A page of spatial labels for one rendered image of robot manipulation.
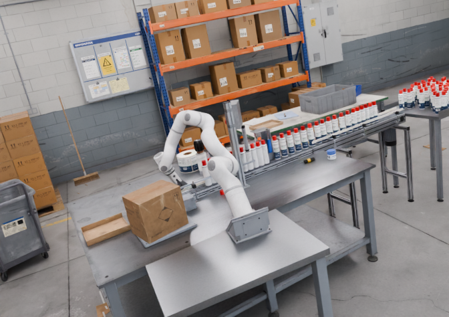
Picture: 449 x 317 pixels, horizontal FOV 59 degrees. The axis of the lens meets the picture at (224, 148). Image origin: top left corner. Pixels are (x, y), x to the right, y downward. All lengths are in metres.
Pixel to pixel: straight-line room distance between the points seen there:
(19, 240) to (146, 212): 2.40
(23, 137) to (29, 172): 0.48
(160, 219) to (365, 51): 7.61
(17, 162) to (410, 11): 8.50
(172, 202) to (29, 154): 3.63
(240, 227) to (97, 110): 5.30
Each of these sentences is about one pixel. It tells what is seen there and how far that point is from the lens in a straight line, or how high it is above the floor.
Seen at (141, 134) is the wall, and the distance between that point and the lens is 7.45.
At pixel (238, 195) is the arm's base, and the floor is 1.05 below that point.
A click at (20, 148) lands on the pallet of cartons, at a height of 1.01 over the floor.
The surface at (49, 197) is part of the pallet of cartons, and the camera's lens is 6.08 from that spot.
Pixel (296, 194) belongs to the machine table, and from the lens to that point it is 2.82.
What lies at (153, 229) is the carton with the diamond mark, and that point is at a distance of 2.54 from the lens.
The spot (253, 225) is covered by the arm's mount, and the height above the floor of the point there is 0.91.
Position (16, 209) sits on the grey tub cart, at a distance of 4.57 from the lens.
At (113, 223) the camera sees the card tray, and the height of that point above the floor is 0.83.
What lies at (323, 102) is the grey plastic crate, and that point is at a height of 0.94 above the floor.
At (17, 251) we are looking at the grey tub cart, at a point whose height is 0.25.
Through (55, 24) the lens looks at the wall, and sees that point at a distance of 7.25.
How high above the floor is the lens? 2.02
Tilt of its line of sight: 17 degrees down
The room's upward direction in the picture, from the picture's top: 11 degrees counter-clockwise
